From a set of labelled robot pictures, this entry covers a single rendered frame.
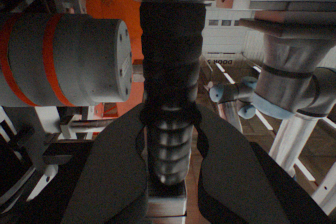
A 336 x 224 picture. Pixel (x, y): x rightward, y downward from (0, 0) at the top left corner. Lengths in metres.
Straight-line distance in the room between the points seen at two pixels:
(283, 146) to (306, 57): 0.37
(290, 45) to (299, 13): 0.07
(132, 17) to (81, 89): 0.48
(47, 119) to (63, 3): 0.31
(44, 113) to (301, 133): 0.71
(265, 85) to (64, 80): 0.46
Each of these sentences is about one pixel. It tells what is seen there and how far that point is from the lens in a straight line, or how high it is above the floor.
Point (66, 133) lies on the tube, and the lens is 0.42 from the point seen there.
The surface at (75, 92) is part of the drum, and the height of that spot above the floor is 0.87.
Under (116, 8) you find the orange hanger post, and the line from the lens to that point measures 0.70.
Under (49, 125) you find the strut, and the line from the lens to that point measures 0.39.
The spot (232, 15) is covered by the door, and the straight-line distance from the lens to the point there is 13.89.
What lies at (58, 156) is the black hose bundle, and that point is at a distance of 0.31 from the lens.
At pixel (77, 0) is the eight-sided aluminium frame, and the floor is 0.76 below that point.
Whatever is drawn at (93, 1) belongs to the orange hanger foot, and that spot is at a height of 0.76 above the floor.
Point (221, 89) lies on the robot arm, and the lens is 0.78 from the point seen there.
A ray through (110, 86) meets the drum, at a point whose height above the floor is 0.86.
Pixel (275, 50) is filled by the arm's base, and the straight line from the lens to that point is 0.50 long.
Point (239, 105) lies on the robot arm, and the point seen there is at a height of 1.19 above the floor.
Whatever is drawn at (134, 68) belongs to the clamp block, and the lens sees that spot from 0.45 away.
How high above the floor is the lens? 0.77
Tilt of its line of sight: 29 degrees up
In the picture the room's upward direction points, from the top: 179 degrees counter-clockwise
